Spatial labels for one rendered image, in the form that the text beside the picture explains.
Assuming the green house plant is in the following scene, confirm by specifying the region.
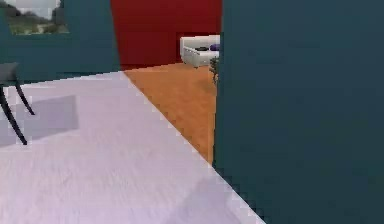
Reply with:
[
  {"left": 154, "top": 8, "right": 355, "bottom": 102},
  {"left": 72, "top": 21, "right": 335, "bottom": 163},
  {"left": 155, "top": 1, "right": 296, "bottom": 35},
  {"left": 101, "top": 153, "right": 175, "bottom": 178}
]
[{"left": 208, "top": 56, "right": 220, "bottom": 84}]

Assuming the white sofa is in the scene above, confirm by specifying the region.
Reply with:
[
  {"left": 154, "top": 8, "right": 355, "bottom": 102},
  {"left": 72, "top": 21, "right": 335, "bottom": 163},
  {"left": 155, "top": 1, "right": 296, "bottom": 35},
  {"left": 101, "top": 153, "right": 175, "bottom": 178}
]
[{"left": 179, "top": 34, "right": 221, "bottom": 69}]

